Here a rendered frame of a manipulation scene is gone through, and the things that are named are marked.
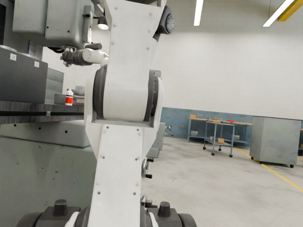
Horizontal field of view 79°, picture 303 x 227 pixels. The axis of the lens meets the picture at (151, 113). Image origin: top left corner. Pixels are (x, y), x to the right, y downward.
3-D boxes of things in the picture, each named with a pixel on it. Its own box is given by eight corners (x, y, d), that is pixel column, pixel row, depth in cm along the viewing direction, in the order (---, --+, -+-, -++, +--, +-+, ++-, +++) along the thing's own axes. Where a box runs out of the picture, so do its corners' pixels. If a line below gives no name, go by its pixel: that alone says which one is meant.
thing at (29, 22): (67, 48, 125) (71, 10, 124) (39, 33, 101) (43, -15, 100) (43, 47, 128) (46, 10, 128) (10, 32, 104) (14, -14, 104)
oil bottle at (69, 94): (73, 105, 117) (75, 88, 117) (69, 105, 113) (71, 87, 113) (67, 105, 117) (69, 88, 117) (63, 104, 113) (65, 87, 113)
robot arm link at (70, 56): (80, 54, 115) (94, 53, 109) (79, 70, 115) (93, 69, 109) (62, 47, 104) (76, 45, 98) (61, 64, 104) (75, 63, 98)
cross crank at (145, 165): (153, 175, 107) (155, 155, 107) (149, 183, 96) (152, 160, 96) (127, 171, 110) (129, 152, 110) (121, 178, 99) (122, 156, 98)
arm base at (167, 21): (167, 41, 88) (176, 26, 93) (160, 15, 78) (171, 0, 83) (141, 40, 95) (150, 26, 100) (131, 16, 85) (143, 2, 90)
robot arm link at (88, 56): (91, 66, 108) (106, 65, 103) (76, 64, 99) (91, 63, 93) (91, 46, 107) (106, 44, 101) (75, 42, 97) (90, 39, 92)
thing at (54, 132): (110, 138, 124) (112, 121, 124) (83, 148, 90) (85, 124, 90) (45, 130, 133) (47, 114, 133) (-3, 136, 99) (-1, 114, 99)
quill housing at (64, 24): (91, 53, 119) (96, 3, 119) (72, 40, 99) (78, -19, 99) (65, 52, 123) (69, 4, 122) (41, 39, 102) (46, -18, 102)
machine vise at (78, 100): (111, 109, 133) (112, 93, 132) (103, 108, 118) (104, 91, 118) (66, 104, 138) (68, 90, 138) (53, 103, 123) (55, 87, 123)
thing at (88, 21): (91, 43, 110) (94, 9, 110) (87, 41, 107) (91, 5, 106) (84, 43, 111) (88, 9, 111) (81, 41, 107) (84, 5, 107)
